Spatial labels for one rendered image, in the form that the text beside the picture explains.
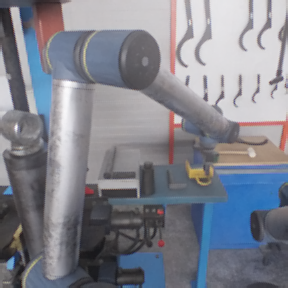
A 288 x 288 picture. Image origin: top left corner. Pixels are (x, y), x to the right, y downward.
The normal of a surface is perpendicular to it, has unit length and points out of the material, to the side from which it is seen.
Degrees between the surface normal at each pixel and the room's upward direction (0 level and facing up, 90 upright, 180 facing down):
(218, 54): 90
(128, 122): 90
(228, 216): 90
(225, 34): 90
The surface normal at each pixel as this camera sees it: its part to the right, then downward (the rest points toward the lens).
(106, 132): 0.01, 0.40
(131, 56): 0.66, 0.26
